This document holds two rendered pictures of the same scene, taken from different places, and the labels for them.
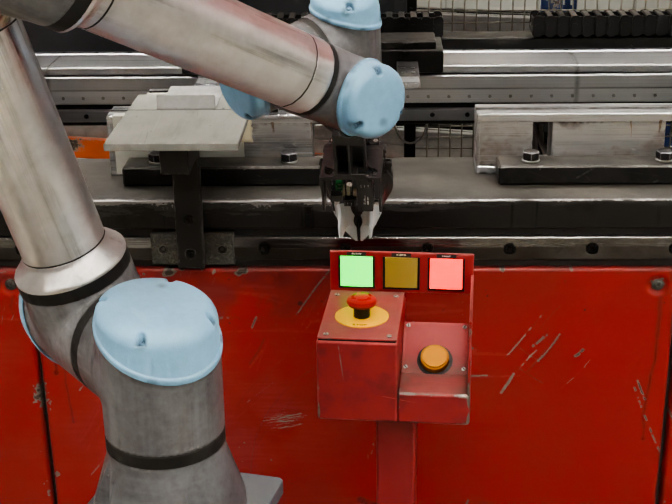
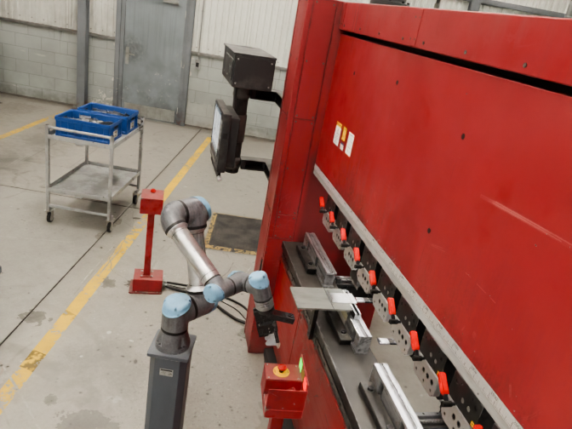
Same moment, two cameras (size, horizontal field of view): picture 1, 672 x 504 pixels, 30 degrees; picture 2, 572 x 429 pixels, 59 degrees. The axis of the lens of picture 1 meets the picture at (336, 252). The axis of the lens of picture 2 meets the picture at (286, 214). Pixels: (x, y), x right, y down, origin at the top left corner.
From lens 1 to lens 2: 206 cm
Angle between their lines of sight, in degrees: 67
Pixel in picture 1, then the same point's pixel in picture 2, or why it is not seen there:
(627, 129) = (394, 410)
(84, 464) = not seen: hidden behind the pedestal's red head
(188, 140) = (297, 299)
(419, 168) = (368, 368)
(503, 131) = (375, 375)
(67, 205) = (191, 273)
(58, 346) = not seen: hidden behind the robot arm
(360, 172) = (260, 323)
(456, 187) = (351, 376)
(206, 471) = (164, 336)
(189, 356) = (165, 311)
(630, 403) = not seen: outside the picture
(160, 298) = (180, 300)
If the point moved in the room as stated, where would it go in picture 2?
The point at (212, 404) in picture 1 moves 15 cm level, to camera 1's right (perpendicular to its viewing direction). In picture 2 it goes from (168, 324) to (169, 347)
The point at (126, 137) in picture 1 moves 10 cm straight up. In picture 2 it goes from (297, 289) to (300, 271)
